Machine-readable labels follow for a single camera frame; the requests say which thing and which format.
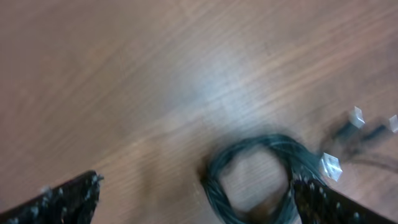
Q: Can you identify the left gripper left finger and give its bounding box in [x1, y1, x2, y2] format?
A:
[1, 170, 104, 224]

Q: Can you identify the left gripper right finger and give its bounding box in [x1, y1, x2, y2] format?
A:
[292, 178, 396, 224]

